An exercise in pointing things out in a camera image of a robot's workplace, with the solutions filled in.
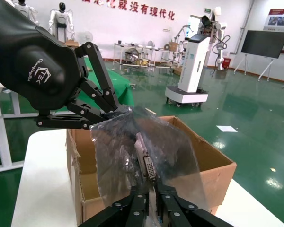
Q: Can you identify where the red white wall poster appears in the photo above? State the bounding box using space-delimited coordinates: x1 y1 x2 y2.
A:
262 9 284 54

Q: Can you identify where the white floor fan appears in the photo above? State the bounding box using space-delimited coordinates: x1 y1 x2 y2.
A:
77 30 94 47

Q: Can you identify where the metal frame workbench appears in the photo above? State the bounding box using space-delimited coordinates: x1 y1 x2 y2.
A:
113 42 157 71

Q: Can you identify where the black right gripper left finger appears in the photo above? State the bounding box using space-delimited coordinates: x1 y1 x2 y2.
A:
78 185 150 227

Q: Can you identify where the black monitor on stand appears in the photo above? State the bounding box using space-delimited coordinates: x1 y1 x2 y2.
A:
233 30 284 89

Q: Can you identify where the white paper sheet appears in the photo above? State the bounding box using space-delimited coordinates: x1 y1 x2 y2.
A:
216 125 239 132

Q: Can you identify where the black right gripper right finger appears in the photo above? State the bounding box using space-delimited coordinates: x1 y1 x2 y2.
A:
154 183 235 227

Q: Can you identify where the white black humanoid robot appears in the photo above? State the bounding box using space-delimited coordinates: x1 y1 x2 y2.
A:
48 2 76 44
13 0 40 26

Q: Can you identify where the white table frame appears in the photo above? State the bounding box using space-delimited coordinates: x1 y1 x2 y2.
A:
0 75 40 175

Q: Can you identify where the white mobile kiosk robot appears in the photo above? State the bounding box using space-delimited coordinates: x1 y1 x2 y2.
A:
165 34 210 108

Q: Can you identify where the translucent grey antistatic bag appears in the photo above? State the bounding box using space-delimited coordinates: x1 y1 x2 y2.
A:
89 105 208 209

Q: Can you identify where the graphics card with metal bracket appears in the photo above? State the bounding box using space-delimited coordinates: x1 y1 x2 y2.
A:
131 131 163 183

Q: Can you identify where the small red box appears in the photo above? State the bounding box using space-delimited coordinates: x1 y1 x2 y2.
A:
221 56 232 70

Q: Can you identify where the open brown cardboard box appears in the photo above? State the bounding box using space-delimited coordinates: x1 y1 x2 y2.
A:
66 115 237 227

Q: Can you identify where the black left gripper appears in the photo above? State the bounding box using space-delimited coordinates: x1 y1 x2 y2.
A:
0 0 121 130

